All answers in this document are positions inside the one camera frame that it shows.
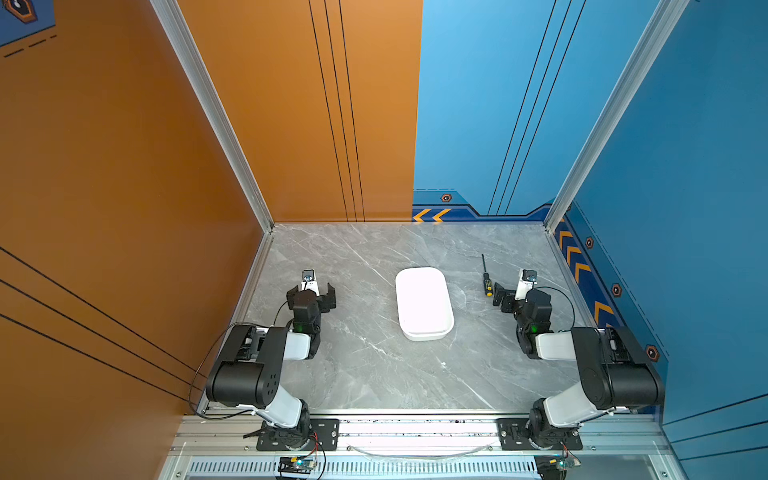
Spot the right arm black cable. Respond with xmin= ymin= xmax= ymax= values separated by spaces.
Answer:
xmin=539 ymin=285 xmax=577 ymax=330

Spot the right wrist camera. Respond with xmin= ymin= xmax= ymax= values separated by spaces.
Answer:
xmin=515 ymin=269 xmax=537 ymax=300

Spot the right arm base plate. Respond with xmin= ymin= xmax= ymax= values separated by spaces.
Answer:
xmin=496 ymin=418 xmax=583 ymax=451

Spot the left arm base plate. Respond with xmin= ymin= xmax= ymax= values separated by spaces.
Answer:
xmin=256 ymin=417 xmax=340 ymax=452

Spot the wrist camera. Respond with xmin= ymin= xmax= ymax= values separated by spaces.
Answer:
xmin=299 ymin=269 xmax=320 ymax=296
xmin=515 ymin=269 xmax=537 ymax=300

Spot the black yellow screwdriver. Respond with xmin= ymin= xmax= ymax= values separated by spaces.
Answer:
xmin=481 ymin=254 xmax=494 ymax=297

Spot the aluminium corner post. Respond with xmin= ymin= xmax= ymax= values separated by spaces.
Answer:
xmin=543 ymin=0 xmax=689 ymax=234
xmin=148 ymin=0 xmax=275 ymax=232

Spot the aluminium front frame rail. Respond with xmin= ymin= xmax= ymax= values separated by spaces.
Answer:
xmin=159 ymin=410 xmax=686 ymax=479

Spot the right aluminium corner post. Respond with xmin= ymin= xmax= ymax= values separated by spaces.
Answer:
xmin=543 ymin=0 xmax=689 ymax=234

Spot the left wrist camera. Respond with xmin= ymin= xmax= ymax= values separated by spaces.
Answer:
xmin=299 ymin=269 xmax=320 ymax=296

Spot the circuit board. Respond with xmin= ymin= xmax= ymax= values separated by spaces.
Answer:
xmin=277 ymin=456 xmax=317 ymax=478
xmin=535 ymin=456 xmax=580 ymax=480

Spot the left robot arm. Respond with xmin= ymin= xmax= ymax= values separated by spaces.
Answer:
xmin=205 ymin=285 xmax=336 ymax=450

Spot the white plastic bin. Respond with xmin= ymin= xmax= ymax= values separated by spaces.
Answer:
xmin=395 ymin=267 xmax=455 ymax=342

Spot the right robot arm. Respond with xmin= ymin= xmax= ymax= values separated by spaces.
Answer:
xmin=492 ymin=283 xmax=665 ymax=450

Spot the left aluminium corner post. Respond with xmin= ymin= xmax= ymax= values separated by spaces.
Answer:
xmin=148 ymin=0 xmax=275 ymax=232

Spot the right circuit board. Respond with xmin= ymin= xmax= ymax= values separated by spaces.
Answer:
xmin=535 ymin=456 xmax=580 ymax=480

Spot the left circuit board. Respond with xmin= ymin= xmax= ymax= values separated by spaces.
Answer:
xmin=277 ymin=456 xmax=317 ymax=478

